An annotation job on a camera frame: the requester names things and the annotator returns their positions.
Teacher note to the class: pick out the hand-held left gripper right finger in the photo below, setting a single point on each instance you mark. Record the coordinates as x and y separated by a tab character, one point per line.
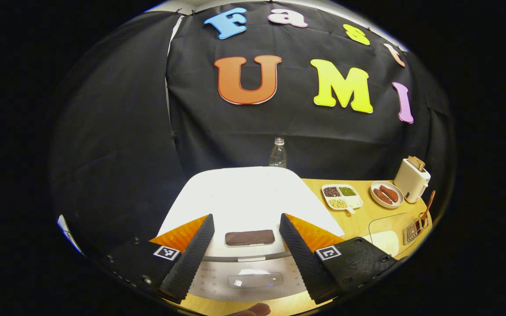
303	259

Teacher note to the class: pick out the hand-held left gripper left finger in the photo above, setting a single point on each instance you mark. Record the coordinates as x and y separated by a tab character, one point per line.
191	256

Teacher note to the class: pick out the white rice cooker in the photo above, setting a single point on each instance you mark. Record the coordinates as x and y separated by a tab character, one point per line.
244	197

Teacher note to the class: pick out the metal mesh chopstick holder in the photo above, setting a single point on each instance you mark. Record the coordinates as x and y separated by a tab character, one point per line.
412	232

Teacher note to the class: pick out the brown wooden spoon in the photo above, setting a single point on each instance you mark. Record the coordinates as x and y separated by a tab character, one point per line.
429	204

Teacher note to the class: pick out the white divided grain dish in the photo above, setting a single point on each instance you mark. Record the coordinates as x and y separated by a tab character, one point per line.
354	199

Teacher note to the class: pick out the round white plate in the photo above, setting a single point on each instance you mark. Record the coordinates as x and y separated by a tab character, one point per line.
376	199

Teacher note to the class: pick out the clear plastic box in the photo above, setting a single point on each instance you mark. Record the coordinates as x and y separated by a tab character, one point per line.
393	221

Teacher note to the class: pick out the red sausage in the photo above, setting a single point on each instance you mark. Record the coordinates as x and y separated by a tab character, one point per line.
382	196
389	193

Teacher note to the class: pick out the clear plastic water bottle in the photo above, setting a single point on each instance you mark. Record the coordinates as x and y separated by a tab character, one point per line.
278	153

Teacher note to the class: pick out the white side desk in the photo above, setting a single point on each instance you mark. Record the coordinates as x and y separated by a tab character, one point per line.
68	232

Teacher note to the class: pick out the white toaster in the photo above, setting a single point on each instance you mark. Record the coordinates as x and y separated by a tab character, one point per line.
411	182

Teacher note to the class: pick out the toasted bread slice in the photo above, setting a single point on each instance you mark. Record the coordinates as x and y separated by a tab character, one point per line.
421	163
412	163

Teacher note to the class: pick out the black backdrop cloth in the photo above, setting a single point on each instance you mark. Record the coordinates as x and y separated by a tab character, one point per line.
117	131

